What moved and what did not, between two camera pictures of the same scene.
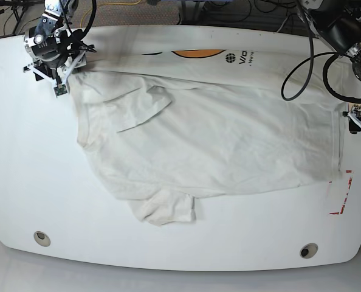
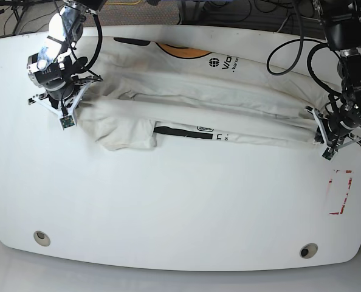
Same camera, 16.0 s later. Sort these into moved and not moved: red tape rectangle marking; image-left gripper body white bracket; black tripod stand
Moved: image-left gripper body white bracket
Not moved: red tape rectangle marking; black tripod stand
